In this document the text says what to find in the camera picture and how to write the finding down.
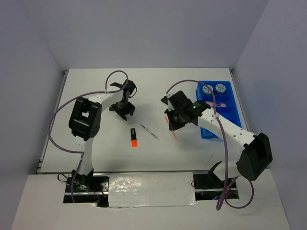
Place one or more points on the red transparent pen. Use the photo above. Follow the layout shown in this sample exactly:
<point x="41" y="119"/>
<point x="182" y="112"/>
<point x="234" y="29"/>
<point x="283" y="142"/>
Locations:
<point x="175" y="137"/>

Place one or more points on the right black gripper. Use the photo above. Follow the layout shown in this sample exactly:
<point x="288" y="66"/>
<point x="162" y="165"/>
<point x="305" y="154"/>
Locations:
<point x="174" y="126"/>

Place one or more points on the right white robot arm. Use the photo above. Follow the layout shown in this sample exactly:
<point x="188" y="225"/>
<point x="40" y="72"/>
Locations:
<point x="255" y="150"/>

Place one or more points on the blue round tape tin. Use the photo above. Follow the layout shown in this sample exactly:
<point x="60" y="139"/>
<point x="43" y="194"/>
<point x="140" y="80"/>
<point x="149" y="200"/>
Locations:
<point x="220" y="89"/>

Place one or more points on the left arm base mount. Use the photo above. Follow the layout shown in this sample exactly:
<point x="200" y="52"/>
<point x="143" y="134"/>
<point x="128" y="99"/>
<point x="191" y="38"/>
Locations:
<point x="96" y="194"/>

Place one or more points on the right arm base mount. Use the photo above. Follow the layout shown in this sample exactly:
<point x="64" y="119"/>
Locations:
<point x="207" y="185"/>

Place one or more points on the aluminium table edge rail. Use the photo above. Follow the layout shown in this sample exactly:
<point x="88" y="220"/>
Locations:
<point x="50" y="124"/>

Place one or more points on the orange cap black highlighter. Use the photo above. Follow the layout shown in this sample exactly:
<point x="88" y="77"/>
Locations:
<point x="134" y="142"/>

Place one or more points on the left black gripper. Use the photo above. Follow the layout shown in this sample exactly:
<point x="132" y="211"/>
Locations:
<point x="130" y="109"/>

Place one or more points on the blue plastic compartment tray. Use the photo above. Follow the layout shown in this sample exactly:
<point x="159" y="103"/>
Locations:
<point x="230" y="112"/>

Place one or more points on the white foil covered panel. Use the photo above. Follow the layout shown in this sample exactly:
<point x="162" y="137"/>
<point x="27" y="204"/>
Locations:
<point x="170" y="189"/>

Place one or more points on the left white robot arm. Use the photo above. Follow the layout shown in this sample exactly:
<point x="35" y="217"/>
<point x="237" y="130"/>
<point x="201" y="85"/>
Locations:
<point x="85" y="123"/>

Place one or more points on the slim silver pen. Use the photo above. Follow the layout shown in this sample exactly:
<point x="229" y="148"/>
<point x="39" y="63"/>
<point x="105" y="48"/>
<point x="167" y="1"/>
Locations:
<point x="150" y="132"/>

